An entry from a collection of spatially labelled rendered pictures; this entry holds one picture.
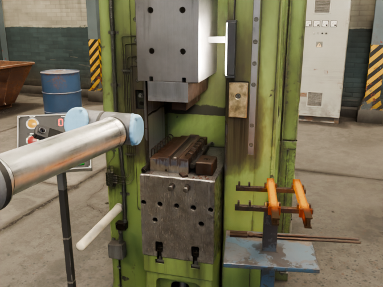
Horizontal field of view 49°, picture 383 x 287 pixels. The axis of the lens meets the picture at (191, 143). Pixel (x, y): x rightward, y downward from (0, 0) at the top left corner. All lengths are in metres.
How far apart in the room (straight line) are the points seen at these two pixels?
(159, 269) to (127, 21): 1.27
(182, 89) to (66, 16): 7.71
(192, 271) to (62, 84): 4.67
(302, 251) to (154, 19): 1.23
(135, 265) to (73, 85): 4.33
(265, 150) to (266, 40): 0.53
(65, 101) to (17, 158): 5.67
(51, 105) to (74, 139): 5.59
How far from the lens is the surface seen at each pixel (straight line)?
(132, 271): 2.64
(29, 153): 0.91
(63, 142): 0.99
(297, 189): 1.93
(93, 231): 2.19
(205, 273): 2.25
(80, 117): 1.27
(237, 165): 2.17
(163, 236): 2.20
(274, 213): 1.67
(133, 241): 2.53
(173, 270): 2.29
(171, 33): 1.98
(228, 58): 2.03
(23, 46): 10.39
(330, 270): 3.16
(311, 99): 7.20
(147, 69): 2.03
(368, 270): 3.25
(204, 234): 2.13
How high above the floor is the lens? 1.65
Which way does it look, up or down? 16 degrees down
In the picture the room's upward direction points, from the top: straight up
